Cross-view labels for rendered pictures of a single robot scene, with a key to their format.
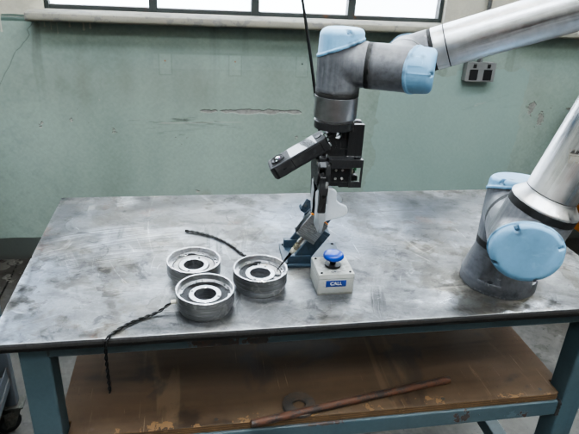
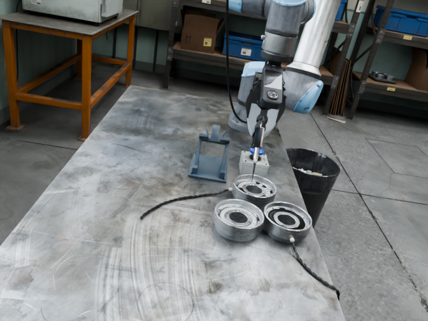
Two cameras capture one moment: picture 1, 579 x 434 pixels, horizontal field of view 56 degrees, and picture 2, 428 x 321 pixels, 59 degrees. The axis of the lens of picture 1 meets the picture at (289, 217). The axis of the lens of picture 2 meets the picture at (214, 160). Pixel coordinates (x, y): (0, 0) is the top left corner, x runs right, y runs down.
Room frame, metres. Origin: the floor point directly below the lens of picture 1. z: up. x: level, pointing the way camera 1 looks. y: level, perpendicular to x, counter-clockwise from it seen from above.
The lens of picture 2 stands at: (0.92, 0.85, 1.28)
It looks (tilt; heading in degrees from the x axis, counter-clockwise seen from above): 27 degrees down; 277
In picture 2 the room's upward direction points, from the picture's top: 11 degrees clockwise
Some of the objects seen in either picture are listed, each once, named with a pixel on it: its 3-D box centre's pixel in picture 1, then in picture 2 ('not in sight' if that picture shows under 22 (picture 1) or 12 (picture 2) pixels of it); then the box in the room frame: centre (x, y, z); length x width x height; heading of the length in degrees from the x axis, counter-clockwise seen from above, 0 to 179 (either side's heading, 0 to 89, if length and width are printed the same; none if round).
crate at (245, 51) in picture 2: not in sight; (246, 46); (1.38, -3.54, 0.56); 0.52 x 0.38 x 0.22; 8
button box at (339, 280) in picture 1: (334, 274); (253, 164); (0.93, -0.09, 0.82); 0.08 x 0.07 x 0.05; 101
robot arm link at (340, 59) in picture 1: (341, 62); (287, 7); (0.94, -0.07, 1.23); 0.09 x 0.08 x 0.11; 76
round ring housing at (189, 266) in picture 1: (194, 268); (237, 220); (0.93, 0.18, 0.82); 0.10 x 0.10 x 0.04
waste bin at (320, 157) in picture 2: not in sight; (299, 193); (0.65, -1.12, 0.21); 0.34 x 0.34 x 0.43
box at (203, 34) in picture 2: not in sight; (200, 31); (1.90, -3.41, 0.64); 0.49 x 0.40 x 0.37; 16
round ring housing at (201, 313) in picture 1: (205, 297); (285, 222); (0.83, 0.14, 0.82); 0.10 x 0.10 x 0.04
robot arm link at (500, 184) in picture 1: (515, 207); (260, 81); (0.98, -0.44, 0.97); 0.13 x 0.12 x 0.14; 166
